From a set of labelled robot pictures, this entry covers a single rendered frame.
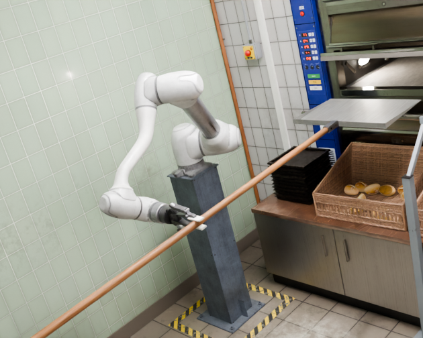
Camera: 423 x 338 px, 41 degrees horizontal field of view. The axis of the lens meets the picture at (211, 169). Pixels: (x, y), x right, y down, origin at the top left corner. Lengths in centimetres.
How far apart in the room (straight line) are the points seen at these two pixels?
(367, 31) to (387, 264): 127
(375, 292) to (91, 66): 204
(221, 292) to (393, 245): 106
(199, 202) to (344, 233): 82
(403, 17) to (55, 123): 195
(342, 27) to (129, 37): 125
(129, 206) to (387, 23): 172
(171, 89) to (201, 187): 80
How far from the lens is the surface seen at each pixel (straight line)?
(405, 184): 277
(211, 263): 337
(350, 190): 346
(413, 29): 317
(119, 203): 234
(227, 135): 302
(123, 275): 206
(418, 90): 326
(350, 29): 336
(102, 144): 339
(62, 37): 327
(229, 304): 352
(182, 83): 254
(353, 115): 301
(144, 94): 261
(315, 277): 353
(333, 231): 325
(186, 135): 310
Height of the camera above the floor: 210
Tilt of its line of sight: 20 degrees down
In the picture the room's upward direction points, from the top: 14 degrees counter-clockwise
